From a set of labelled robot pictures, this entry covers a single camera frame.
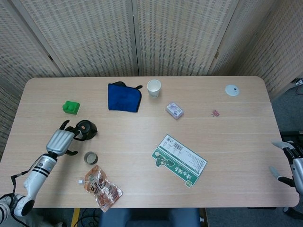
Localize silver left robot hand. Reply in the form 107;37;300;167
46;120;82;158

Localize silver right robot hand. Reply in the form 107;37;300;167
269;139;303;187

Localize black teapot with handle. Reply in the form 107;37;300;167
71;119;98;141

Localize black ceramic cup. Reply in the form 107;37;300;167
84;151;99;166

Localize green white package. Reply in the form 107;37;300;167
151;134;208;188

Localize green toy building block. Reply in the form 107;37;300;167
62;100;81;116

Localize brown peanut butter pouch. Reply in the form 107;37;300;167
78;165;124;213

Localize blue folded cloth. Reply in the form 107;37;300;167
107;81;143;114

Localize white round table grommet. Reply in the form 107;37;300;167
225;84;240;97

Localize white paper cup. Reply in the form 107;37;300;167
146;79;162;99

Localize woven folding screen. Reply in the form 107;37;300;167
0;0;303;164

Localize blue seat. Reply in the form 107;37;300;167
98;208;201;227

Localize clear box of purple clips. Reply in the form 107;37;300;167
165;101;186;120

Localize black metal frame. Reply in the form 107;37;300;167
280;131;303;142

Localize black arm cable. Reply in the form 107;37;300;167
10;157;42;201

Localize black floor cable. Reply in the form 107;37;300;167
79;209;100;227

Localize floor cables with plug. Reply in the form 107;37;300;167
290;77;303;95

